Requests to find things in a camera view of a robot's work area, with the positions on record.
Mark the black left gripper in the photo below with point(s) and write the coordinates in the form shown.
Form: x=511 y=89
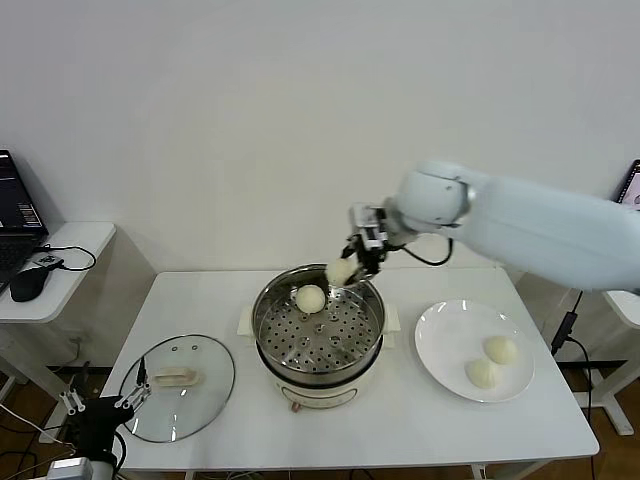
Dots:
x=100 y=420

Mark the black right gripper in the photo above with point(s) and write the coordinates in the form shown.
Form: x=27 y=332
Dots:
x=372 y=245

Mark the white steamed baozi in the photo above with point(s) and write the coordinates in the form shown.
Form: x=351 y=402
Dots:
x=501 y=350
x=482 y=374
x=310 y=299
x=340 y=271

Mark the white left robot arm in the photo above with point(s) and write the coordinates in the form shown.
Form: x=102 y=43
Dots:
x=107 y=472

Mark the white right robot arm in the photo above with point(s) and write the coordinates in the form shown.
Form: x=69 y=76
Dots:
x=525 y=225

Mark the perforated steel steamer basket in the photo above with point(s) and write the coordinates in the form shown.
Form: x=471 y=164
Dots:
x=320 y=345

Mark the white round plate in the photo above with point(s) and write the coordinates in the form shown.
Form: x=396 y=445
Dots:
x=440 y=330

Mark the black computer mouse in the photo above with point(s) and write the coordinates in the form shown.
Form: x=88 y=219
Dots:
x=27 y=287

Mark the white electric cooker pot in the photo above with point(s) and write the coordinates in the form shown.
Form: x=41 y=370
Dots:
x=320 y=395

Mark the black usb hub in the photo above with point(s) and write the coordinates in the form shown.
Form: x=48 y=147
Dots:
x=48 y=261

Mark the white side table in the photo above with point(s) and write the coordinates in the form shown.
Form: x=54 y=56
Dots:
x=622 y=310
x=85 y=240

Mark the black laptop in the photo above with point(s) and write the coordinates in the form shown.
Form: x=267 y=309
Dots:
x=15 y=210

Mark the grey laptop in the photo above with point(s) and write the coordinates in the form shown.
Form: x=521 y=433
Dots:
x=634 y=185

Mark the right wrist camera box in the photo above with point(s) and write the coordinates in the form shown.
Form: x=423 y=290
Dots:
x=362 y=214

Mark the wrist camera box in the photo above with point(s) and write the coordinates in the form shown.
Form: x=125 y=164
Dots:
x=70 y=471
x=362 y=214

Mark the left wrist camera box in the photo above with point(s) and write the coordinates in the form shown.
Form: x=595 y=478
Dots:
x=70 y=471

